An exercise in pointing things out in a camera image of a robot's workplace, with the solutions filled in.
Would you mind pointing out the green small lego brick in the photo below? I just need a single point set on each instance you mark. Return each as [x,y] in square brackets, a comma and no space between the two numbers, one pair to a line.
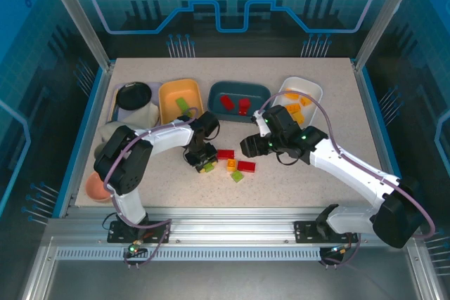
[209,167]

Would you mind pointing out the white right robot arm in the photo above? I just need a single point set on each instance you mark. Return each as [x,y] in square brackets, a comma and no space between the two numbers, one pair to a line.
[351,170]

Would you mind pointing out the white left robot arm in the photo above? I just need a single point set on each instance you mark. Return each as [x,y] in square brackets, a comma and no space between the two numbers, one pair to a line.
[140,152]

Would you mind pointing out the red flat lego brick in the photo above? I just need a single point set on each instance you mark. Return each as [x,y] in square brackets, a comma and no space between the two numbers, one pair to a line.
[225,154]
[246,166]

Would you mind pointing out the orange small lego brick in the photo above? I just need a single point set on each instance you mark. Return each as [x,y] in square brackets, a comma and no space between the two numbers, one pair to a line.
[231,163]

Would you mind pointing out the green square lego brick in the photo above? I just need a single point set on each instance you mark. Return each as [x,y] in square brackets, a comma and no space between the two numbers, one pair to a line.
[237,176]

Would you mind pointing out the red long lego brick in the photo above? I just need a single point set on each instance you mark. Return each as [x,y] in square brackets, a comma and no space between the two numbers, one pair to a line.
[226,102]

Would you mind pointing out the green long lego brick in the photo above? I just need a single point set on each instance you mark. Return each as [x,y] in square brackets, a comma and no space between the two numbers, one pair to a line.
[182,104]

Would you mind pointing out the red cube lego brick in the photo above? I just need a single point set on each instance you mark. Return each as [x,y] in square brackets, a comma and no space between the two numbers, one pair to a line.
[244,106]

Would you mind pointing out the yellow-orange plastic container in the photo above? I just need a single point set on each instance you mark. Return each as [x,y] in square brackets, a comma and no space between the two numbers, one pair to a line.
[175,98]

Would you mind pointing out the teal plastic container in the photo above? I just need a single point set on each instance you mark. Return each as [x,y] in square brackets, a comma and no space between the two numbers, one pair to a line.
[256,94]

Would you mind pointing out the white plastic container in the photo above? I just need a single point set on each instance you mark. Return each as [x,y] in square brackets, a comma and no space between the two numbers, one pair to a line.
[311,91]

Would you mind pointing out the beige cloth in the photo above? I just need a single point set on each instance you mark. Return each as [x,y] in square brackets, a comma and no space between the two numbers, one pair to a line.
[140,115]

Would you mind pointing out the black round bowl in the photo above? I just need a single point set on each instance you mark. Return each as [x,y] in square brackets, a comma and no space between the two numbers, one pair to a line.
[134,96]

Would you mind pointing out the lavender plastic tray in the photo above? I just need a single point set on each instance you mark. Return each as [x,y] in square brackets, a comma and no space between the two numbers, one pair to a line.
[116,110]

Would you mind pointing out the pink round bowl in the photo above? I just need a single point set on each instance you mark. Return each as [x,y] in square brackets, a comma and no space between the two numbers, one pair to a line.
[95,187]

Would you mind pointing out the aluminium front rail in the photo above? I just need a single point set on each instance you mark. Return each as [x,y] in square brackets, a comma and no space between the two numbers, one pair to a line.
[228,226]

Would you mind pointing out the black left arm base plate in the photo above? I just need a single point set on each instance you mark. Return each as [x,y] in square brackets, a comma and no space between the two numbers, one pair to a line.
[154,231]

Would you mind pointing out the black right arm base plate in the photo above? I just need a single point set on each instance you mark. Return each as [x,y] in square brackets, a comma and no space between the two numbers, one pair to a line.
[306,231]

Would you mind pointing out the aluminium frame post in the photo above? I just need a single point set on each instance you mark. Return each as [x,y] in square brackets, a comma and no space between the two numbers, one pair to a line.
[381,15]
[75,15]

